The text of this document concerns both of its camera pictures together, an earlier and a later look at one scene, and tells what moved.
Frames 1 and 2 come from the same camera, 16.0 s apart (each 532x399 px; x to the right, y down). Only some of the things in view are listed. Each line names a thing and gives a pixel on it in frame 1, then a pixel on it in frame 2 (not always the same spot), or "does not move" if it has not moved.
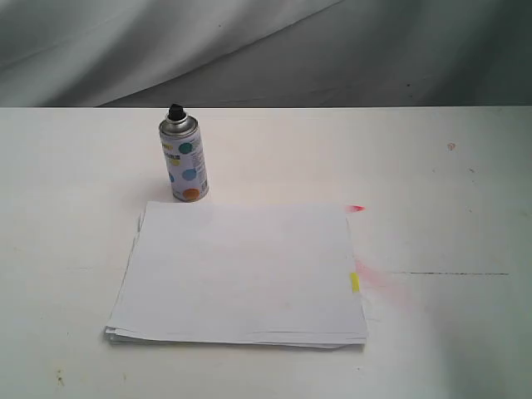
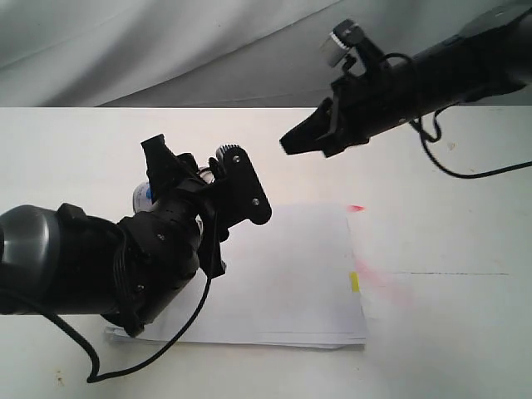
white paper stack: x=258 y=273 does not move
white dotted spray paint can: x=181 y=142 → x=143 y=198
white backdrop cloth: x=265 y=53 does not move
